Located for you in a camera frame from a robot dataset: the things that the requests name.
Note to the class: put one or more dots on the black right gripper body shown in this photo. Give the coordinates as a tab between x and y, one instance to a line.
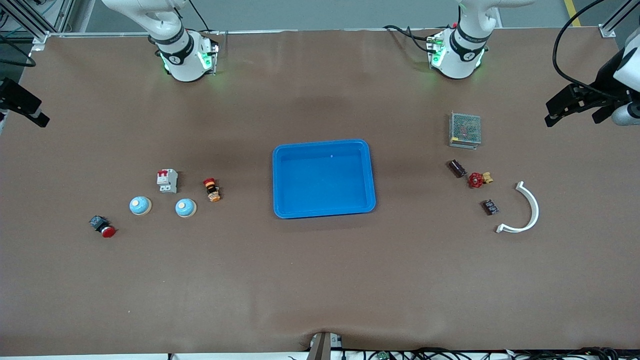
11	96

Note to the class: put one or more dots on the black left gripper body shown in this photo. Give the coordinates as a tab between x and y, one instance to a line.
604	83

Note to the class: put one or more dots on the brown cylindrical capacitor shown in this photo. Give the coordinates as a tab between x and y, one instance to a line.
456	168

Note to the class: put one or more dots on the small black terminal block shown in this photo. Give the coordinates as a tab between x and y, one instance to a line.
490	207

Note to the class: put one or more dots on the blue dome bell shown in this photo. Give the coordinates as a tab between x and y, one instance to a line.
140	205
185	207

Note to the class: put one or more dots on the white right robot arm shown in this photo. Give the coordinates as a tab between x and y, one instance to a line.
185	55

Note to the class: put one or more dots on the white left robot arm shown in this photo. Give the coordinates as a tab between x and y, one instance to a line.
457	55

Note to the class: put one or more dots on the metal mesh power supply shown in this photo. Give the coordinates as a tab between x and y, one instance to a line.
465	127

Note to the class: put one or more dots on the red mushroom button blue base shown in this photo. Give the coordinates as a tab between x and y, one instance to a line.
107	231

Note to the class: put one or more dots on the red button orange body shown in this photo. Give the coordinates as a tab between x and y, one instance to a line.
212	191

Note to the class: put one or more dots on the blue plastic tray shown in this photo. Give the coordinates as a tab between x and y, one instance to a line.
325	170

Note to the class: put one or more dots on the brown table mat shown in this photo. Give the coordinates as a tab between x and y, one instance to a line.
320	280

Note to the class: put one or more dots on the aluminium frame post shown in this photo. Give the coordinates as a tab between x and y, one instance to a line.
607	31
37	44

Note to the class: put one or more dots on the white curved plastic bracket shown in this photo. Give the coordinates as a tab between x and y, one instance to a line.
536	210

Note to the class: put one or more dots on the white circuit breaker red switch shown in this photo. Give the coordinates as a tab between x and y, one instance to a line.
167	182

